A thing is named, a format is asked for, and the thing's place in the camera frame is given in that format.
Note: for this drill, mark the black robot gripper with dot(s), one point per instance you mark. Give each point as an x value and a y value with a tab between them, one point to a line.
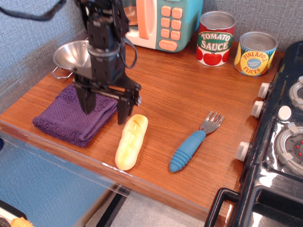
106	76

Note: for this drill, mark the yellow toy sausage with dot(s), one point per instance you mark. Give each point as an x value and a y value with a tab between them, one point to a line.
131	142

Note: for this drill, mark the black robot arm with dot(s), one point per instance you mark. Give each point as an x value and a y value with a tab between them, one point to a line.
106	24

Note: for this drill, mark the folded purple cloth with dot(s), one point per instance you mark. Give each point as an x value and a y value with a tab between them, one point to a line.
65	120

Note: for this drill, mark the small metal bowl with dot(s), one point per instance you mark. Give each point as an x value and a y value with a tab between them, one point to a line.
71	55

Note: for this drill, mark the teal toy microwave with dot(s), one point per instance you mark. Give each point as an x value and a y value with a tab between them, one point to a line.
164	25

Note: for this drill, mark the tomato sauce can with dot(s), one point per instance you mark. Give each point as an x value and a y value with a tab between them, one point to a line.
215	35

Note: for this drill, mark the orange fuzzy object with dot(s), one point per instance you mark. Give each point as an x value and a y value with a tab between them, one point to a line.
21	222

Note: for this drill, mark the pineapple slices can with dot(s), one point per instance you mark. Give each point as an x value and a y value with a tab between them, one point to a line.
255	53

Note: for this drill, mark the black toy stove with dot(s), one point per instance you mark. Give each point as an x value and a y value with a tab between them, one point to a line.
271	191

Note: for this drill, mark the blue handled metal fork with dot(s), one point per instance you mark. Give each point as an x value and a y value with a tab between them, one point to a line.
186	150

